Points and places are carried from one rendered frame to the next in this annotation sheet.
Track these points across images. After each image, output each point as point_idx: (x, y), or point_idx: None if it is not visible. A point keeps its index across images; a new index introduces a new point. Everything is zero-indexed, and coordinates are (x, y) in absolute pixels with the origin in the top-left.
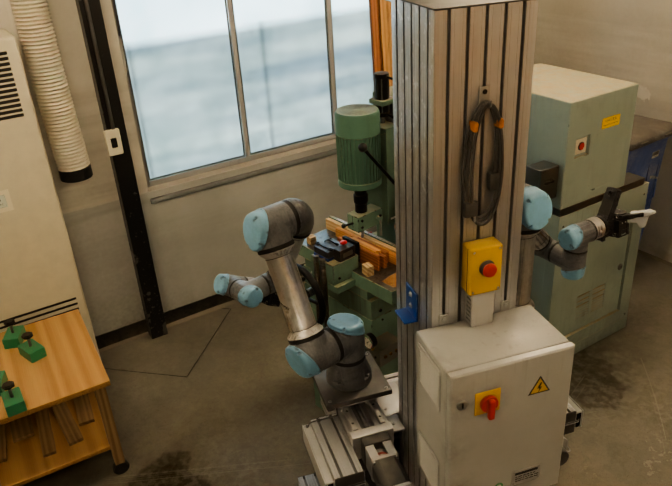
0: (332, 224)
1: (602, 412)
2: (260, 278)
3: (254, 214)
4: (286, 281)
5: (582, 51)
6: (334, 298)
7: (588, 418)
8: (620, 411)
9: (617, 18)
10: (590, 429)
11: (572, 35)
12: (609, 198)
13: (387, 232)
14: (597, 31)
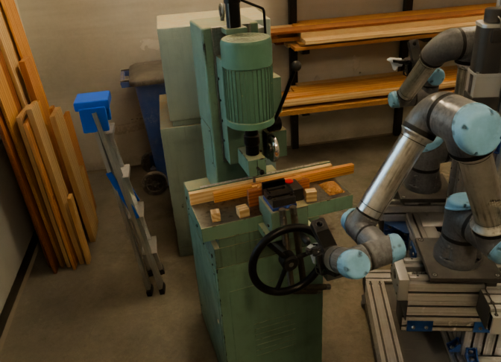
0: (201, 194)
1: (335, 235)
2: (373, 228)
3: (484, 108)
4: (496, 171)
5: (89, 26)
6: (269, 255)
7: (337, 242)
8: (337, 228)
9: None
10: (348, 245)
11: (74, 15)
12: (415, 47)
13: (233, 176)
14: (98, 6)
